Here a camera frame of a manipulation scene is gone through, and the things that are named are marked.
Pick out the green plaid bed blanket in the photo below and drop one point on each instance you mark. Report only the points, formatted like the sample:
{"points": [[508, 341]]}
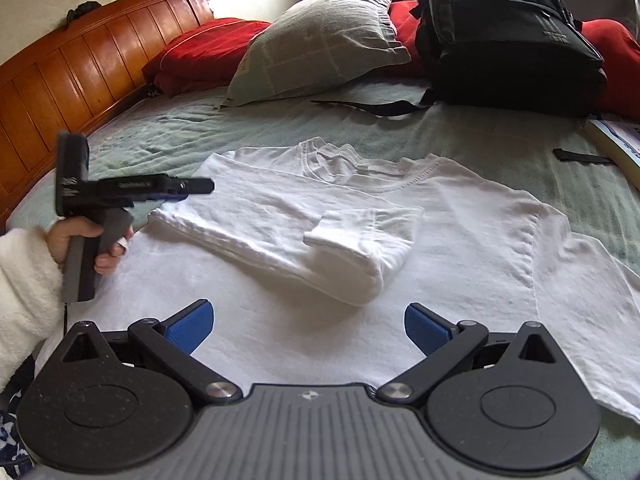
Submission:
{"points": [[475, 140]]}

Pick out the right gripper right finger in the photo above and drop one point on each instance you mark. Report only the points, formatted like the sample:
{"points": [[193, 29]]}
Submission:
{"points": [[448, 349]]}

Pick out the left hand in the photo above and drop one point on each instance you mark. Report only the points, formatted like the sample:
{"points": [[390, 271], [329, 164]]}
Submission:
{"points": [[64, 234]]}

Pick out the white printed long-sleeve shirt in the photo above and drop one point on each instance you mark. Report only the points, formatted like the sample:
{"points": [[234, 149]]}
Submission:
{"points": [[311, 253]]}

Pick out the wooden headboard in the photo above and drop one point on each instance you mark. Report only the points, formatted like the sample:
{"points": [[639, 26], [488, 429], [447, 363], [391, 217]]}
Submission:
{"points": [[78, 78]]}

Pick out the paperback book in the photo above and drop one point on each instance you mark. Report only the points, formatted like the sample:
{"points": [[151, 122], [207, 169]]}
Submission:
{"points": [[620, 141]]}

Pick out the black backpack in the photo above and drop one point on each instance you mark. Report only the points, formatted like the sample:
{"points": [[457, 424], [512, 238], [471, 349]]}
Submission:
{"points": [[512, 54]]}

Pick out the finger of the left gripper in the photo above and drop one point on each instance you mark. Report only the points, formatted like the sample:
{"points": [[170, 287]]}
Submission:
{"points": [[196, 186]]}

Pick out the grey green pillow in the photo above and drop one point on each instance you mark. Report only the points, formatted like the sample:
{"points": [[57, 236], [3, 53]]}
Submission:
{"points": [[314, 46]]}

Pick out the red quilt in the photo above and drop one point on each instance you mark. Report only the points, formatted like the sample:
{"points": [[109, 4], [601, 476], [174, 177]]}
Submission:
{"points": [[207, 57]]}

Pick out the dark object on headboard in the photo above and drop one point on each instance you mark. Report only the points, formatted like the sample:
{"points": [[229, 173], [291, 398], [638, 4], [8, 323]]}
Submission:
{"points": [[80, 11]]}

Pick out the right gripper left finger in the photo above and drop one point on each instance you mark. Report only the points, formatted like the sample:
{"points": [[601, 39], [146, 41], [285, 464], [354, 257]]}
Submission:
{"points": [[167, 346]]}

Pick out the white fleece left sleeve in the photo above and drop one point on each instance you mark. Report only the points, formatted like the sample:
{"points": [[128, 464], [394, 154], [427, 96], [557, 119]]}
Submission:
{"points": [[31, 284]]}

